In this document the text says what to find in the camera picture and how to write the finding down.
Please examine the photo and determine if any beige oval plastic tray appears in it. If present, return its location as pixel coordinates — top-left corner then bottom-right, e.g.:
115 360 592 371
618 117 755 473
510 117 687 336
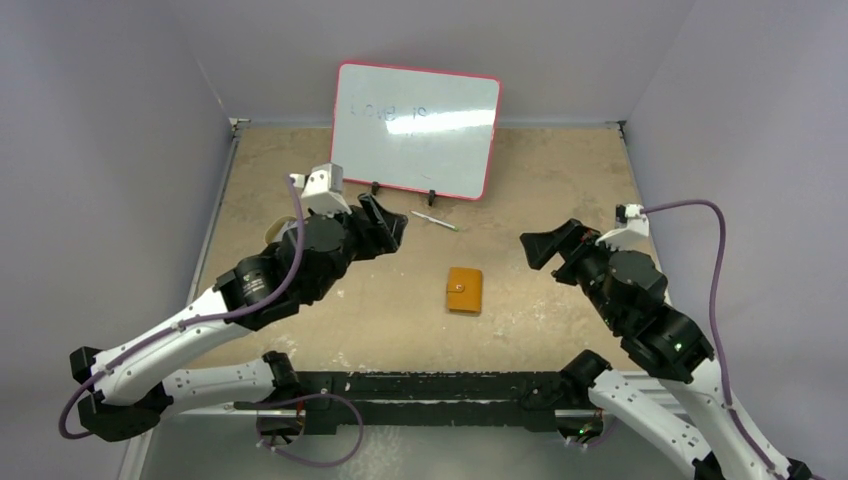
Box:
263 216 297 245

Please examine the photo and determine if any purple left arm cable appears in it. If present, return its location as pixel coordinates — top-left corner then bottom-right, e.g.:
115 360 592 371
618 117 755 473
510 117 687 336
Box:
58 174 366 468

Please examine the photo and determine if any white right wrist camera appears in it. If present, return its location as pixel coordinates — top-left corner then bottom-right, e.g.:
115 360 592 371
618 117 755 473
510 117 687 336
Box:
595 203 650 251

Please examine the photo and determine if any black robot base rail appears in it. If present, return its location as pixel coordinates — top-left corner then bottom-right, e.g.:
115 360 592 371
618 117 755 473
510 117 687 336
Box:
233 370 627 437

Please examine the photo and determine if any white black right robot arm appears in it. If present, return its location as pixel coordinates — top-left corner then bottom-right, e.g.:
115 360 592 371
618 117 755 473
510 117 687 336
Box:
519 219 813 479

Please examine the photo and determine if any white marker pen green cap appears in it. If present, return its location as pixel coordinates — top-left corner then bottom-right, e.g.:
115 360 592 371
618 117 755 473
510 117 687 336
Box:
410 210 459 232

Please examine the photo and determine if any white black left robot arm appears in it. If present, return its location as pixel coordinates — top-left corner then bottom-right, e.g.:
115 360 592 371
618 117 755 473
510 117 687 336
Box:
66 194 408 442

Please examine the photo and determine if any pink framed whiteboard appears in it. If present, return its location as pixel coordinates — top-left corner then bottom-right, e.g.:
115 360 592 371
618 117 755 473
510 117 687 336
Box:
330 62 502 201

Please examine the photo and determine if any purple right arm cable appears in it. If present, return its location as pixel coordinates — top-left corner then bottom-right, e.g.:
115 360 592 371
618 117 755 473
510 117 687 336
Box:
566 199 790 480

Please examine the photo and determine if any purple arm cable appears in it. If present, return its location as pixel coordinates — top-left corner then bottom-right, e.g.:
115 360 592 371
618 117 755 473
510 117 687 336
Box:
566 199 790 480
58 174 366 468

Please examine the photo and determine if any yellow leather card holder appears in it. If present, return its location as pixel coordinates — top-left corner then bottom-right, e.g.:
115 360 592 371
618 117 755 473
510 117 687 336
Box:
446 267 483 315

